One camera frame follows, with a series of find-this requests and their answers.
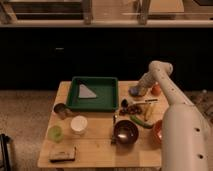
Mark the blue sponge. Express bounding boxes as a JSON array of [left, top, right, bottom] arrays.
[[128, 86, 140, 97]]

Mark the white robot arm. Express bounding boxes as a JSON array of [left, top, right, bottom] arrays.
[[137, 61, 210, 171]]

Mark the green plastic tray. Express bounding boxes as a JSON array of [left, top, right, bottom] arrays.
[[66, 76, 119, 112]]

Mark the orange tomato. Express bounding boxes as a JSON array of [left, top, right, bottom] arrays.
[[151, 84, 161, 96]]

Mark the yellow banana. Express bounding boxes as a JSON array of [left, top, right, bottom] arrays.
[[144, 103, 155, 121]]

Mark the dark grape bunch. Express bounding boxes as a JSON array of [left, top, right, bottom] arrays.
[[119, 105, 142, 115]]

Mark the dark eggplant toy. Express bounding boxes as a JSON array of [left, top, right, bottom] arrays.
[[121, 99, 129, 109]]

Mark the green cucumber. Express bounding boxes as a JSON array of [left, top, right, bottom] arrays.
[[130, 115, 154, 129]]

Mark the dark purple bowl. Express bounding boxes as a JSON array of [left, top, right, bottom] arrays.
[[113, 120, 139, 145]]

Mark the wooden table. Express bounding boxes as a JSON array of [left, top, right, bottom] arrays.
[[37, 80, 171, 169]]

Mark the red bowl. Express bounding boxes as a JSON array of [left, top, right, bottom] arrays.
[[153, 120, 162, 144]]

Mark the grey triangular cloth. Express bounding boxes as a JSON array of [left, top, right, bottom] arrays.
[[78, 84, 97, 98]]

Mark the white cup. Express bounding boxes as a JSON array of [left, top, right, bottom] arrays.
[[70, 115, 88, 135]]

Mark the metal cup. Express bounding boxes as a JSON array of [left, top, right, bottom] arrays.
[[53, 103, 71, 120]]

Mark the green cup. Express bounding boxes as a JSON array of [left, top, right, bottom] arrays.
[[47, 125, 63, 143]]

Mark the brown bread slice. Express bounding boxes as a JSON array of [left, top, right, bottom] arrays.
[[49, 147, 76, 163]]

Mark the wooden shelf rack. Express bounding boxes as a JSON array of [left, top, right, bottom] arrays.
[[0, 0, 213, 28]]

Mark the black chair part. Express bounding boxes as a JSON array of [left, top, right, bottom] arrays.
[[0, 134, 12, 171]]

